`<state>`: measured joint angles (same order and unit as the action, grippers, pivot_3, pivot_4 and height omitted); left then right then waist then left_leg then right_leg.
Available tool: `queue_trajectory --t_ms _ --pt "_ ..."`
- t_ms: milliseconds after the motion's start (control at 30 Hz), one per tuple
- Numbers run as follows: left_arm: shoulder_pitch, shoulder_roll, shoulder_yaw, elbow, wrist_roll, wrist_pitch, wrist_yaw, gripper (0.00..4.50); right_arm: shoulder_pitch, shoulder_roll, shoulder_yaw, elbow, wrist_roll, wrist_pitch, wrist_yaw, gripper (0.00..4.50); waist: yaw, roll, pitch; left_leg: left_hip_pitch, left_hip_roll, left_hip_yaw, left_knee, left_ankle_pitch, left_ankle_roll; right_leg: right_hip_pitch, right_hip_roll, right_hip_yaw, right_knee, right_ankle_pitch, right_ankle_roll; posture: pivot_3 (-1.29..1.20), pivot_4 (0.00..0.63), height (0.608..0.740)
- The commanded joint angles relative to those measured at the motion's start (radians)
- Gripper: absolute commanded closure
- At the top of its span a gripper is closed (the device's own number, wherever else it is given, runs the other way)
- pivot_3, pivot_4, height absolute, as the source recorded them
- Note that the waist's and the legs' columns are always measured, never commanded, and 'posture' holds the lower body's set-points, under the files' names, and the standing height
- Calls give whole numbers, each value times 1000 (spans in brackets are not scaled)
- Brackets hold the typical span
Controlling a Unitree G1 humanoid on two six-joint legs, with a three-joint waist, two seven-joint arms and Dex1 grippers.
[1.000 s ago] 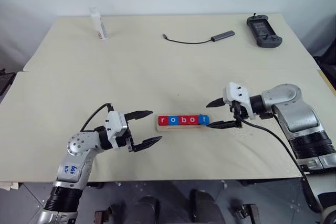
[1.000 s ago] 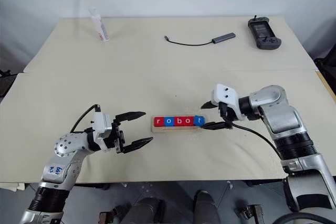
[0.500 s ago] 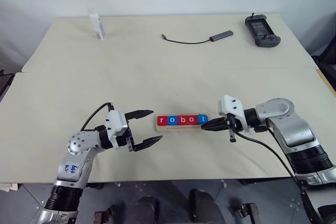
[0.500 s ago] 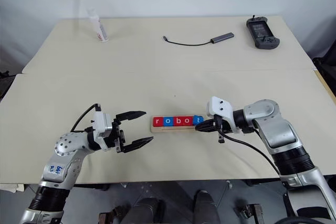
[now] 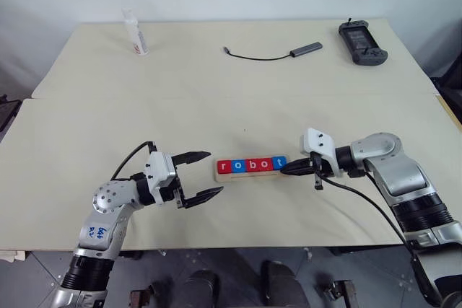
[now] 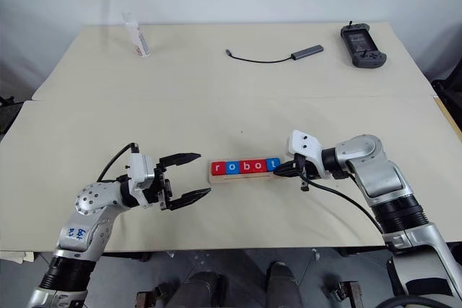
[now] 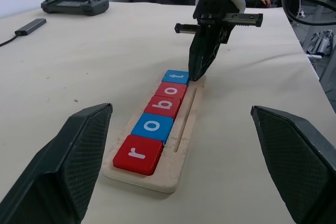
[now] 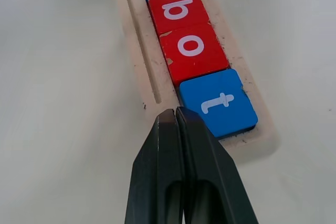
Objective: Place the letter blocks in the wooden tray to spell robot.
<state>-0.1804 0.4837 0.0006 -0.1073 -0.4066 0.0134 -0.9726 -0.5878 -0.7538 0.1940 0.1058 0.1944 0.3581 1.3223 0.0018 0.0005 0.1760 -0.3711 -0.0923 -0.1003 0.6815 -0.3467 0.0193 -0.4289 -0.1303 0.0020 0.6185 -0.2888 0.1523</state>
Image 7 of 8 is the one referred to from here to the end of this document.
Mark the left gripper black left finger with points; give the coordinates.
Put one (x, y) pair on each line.
(60, 166)

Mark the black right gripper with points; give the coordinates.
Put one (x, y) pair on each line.
(212, 9)

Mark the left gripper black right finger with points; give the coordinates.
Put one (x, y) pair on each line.
(299, 161)

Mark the blue letter tile t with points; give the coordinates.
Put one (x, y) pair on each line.
(176, 77)

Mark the red letter tile o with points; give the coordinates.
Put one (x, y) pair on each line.
(171, 90)

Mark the red letter tile b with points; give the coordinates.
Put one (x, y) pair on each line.
(163, 106)

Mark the red letter tile r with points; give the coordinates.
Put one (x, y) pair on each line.
(137, 155)

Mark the wooden letter tray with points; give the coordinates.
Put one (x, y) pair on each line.
(183, 140)

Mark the blue letter tile o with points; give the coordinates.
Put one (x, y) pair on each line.
(152, 127)

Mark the bystander bare hand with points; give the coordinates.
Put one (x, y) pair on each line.
(265, 1)

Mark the crumpled grey plastic bag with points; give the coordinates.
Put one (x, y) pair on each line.
(320, 43)

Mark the dark grey handheld controller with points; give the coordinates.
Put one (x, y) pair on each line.
(74, 5)

